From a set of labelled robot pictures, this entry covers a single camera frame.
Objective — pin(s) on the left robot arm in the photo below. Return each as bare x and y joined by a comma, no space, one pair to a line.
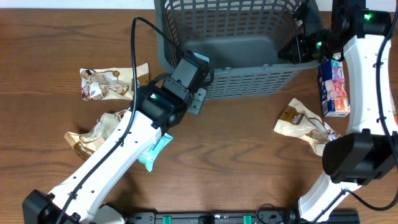
78,199

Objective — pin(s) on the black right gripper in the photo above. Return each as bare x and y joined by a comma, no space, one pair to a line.
292,48

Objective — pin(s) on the beige grain pouch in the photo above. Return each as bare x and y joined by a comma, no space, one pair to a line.
299,122
107,84

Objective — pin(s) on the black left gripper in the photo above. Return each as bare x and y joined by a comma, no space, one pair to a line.
202,93

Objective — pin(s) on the teal white snack packet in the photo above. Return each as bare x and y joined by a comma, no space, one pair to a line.
149,156

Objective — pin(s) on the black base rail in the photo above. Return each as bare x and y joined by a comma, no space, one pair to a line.
264,216

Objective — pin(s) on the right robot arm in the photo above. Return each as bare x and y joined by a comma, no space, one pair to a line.
368,151

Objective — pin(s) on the beige rice pouch lower left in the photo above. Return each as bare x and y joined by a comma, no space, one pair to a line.
86,144

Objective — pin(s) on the multicolour tissue pack box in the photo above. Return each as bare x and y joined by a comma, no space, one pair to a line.
331,83

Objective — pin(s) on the dark grey plastic basket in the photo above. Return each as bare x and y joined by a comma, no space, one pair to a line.
241,38

